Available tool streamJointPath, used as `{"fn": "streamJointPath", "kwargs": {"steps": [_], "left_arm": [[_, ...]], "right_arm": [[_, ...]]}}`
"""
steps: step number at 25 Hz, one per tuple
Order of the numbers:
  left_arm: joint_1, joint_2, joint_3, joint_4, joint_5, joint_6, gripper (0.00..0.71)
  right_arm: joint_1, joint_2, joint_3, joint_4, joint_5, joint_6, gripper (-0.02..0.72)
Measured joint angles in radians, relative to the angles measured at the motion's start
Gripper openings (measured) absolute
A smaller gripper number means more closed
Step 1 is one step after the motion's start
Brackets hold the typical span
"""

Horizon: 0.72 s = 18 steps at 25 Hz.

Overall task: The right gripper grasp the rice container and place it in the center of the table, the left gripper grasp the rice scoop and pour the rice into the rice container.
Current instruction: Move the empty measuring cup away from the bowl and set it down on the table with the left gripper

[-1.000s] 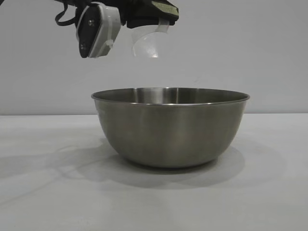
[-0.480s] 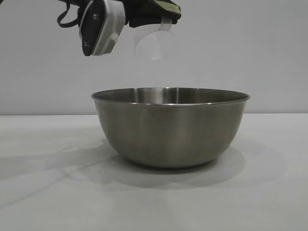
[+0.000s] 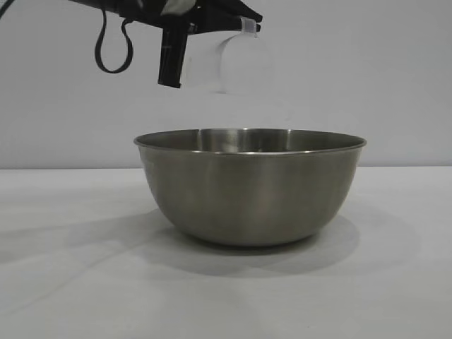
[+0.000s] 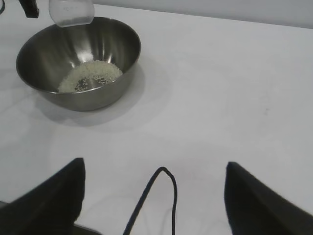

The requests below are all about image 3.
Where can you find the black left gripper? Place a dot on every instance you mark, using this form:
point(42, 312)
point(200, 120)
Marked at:
point(171, 56)

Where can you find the translucent plastic measuring cup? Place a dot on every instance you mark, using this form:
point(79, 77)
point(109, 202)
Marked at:
point(248, 26)

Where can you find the stainless steel mixing bowl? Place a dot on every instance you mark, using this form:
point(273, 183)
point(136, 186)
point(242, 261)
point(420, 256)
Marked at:
point(247, 190)

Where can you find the grey left wrist camera bracket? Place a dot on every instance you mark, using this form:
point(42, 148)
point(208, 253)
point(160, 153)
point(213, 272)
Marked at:
point(178, 7)

